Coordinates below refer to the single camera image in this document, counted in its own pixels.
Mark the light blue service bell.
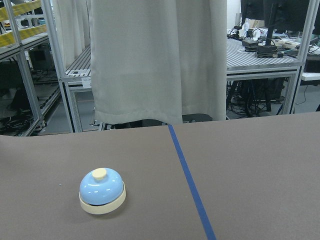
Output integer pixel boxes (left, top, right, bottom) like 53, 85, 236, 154
78, 167, 127, 215

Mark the beige hanging curtain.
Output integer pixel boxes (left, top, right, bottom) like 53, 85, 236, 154
51, 0, 228, 125

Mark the black monitor on stand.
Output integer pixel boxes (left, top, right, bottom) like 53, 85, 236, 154
240, 0, 320, 58

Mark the aluminium frame workbench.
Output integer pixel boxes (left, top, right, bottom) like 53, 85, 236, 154
59, 0, 317, 133

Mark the aluminium frame rack left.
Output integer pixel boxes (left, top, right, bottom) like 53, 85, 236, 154
0, 0, 61, 136

